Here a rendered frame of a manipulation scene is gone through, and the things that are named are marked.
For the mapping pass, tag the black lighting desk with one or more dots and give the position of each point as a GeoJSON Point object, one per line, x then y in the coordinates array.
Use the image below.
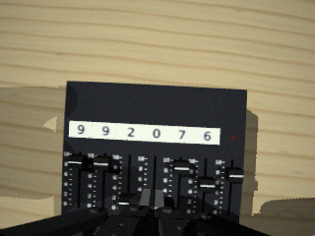
{"type": "Point", "coordinates": [124, 138]}

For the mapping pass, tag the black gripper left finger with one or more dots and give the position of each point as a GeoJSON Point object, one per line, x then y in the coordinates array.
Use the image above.
{"type": "Point", "coordinates": [93, 221]}

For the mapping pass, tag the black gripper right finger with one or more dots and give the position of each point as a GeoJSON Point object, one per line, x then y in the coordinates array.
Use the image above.
{"type": "Point", "coordinates": [205, 223]}

